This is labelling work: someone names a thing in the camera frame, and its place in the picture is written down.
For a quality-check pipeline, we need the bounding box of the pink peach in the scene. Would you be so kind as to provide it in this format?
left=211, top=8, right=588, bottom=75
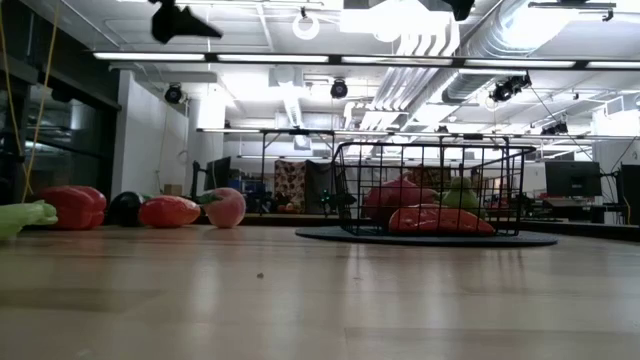
left=197, top=187, right=247, bottom=230

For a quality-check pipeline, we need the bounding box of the black computer monitor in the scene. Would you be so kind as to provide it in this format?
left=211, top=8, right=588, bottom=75
left=619, top=163, right=640, bottom=226
left=203, top=156, right=233, bottom=192
left=544, top=160, right=603, bottom=198

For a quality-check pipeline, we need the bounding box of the round white ceiling lamp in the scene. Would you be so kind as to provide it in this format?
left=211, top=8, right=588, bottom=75
left=292, top=12, right=321, bottom=41

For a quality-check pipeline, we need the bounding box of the dark cloth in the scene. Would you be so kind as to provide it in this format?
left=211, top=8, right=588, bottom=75
left=304, top=160, right=337, bottom=211

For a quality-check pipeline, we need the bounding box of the light green pear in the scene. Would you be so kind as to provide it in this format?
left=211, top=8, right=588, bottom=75
left=439, top=174, right=484, bottom=211

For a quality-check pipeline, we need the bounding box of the red bell pepper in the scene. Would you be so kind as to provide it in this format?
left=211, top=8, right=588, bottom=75
left=35, top=185, right=108, bottom=231

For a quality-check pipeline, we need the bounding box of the pink dragon fruit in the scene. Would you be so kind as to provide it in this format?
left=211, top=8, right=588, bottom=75
left=362, top=175, right=439, bottom=226

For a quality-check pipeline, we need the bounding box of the dark purple eggplant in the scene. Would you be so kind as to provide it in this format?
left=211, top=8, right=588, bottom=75
left=106, top=191, right=146, bottom=228

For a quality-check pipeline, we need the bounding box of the black ceiling track fixture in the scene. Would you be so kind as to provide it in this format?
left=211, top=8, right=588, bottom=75
left=528, top=1, right=617, bottom=22

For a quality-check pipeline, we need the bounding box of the long ceiling light bar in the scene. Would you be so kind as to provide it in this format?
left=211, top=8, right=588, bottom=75
left=92, top=49, right=640, bottom=71

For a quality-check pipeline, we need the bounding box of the yellow cable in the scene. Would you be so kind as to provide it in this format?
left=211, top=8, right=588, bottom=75
left=0, top=0, right=61, bottom=204

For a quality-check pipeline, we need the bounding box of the orange red pepper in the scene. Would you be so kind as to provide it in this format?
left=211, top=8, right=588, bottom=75
left=138, top=194, right=202, bottom=229

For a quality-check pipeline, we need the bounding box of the round dark mat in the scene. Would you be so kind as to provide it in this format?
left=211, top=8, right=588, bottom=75
left=294, top=225, right=560, bottom=248

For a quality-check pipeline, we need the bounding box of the patterned cloth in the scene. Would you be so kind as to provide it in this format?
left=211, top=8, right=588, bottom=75
left=273, top=159, right=307, bottom=211

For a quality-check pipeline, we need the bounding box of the black wire basket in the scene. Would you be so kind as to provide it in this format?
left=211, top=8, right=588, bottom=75
left=330, top=142, right=537, bottom=238

